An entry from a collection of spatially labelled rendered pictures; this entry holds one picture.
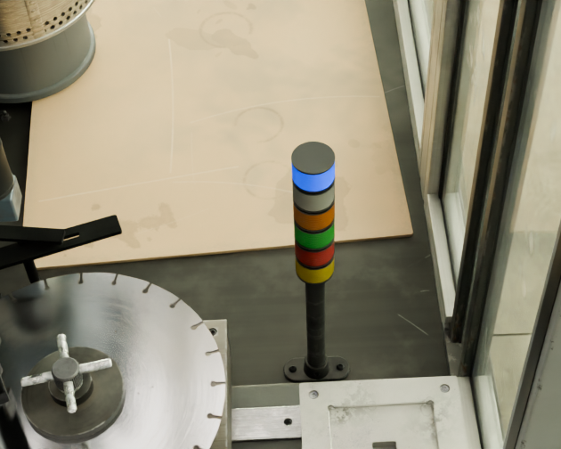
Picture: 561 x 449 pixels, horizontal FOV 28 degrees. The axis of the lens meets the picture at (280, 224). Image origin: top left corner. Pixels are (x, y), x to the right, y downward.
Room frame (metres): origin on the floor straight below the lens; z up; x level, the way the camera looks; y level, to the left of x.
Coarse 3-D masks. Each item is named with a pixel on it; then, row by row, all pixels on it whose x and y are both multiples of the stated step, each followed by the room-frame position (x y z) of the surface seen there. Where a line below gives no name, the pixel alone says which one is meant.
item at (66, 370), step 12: (60, 336) 0.68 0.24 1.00; (60, 348) 0.66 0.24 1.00; (60, 360) 0.64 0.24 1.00; (72, 360) 0.64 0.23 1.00; (108, 360) 0.64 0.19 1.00; (48, 372) 0.63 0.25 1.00; (60, 372) 0.63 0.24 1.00; (72, 372) 0.63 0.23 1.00; (84, 372) 0.63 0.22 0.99; (24, 384) 0.62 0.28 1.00; (60, 384) 0.62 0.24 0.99; (72, 384) 0.62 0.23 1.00; (72, 396) 0.60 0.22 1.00; (72, 408) 0.59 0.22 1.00
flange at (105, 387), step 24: (48, 360) 0.67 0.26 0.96; (96, 360) 0.67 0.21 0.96; (48, 384) 0.63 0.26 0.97; (96, 384) 0.64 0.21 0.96; (120, 384) 0.64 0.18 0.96; (24, 408) 0.61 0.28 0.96; (48, 408) 0.61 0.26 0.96; (96, 408) 0.61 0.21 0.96; (48, 432) 0.58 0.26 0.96; (72, 432) 0.58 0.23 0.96
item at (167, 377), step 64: (0, 320) 0.74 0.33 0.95; (64, 320) 0.73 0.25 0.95; (128, 320) 0.73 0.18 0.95; (192, 320) 0.72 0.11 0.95; (128, 384) 0.64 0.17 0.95; (192, 384) 0.64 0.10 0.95; (0, 448) 0.57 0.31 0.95; (64, 448) 0.57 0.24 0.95; (128, 448) 0.56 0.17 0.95; (192, 448) 0.56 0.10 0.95
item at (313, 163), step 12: (300, 144) 0.79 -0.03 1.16; (312, 144) 0.79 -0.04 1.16; (324, 144) 0.79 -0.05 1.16; (300, 156) 0.77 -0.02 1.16; (312, 156) 0.77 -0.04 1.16; (324, 156) 0.77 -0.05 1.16; (300, 168) 0.76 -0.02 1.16; (312, 168) 0.76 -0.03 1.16; (324, 168) 0.76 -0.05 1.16; (300, 180) 0.76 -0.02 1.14; (312, 180) 0.75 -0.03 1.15; (324, 180) 0.75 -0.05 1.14; (312, 192) 0.75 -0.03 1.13
